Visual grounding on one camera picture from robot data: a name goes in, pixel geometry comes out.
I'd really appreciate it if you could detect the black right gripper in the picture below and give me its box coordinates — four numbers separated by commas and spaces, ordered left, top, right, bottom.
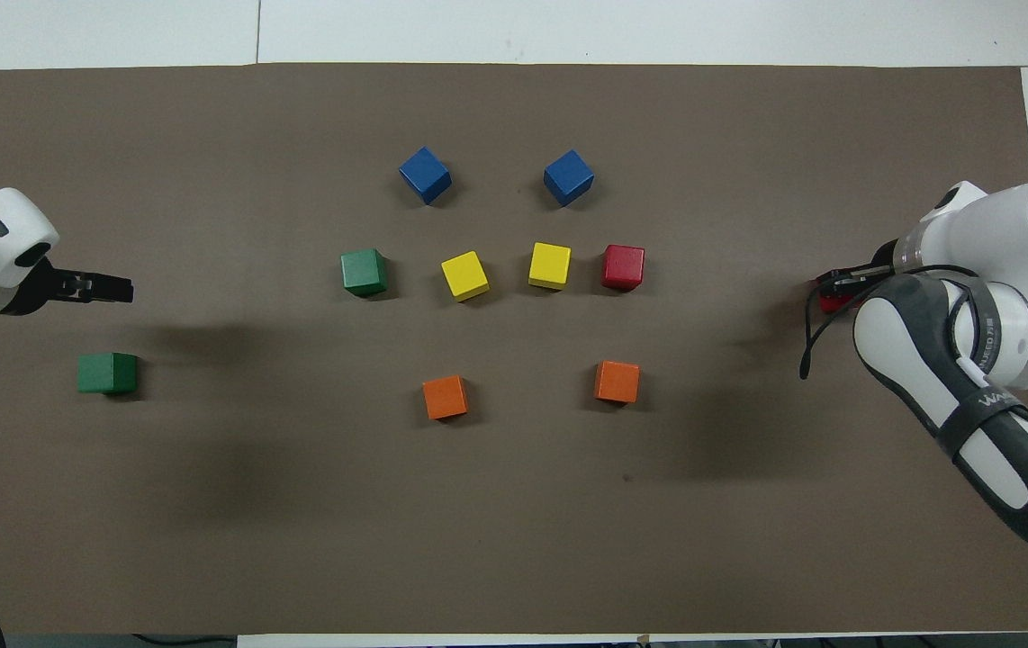
824, 238, 901, 303

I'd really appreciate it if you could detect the yellow wooden cube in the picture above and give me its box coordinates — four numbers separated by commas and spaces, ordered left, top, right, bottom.
440, 250, 491, 303
528, 241, 573, 292

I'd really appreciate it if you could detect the orange wooden cube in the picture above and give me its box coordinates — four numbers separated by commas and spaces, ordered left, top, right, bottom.
593, 360, 642, 405
421, 374, 470, 421

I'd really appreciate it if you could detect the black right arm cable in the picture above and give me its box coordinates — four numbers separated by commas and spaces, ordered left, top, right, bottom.
798, 264, 983, 381

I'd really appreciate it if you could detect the red wooden cube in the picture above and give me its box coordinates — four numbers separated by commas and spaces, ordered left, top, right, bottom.
600, 243, 646, 293
817, 277, 858, 314

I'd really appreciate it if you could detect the brown table mat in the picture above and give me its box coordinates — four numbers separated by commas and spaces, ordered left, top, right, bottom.
0, 62, 1028, 636

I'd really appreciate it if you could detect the green wooden cube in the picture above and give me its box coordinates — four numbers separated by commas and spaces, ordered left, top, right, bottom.
339, 247, 390, 299
77, 351, 140, 396

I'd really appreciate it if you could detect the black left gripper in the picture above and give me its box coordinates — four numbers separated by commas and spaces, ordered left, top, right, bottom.
0, 257, 135, 317

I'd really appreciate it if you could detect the blue wooden cube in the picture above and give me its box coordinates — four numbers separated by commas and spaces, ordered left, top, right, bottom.
542, 148, 596, 208
398, 146, 454, 206

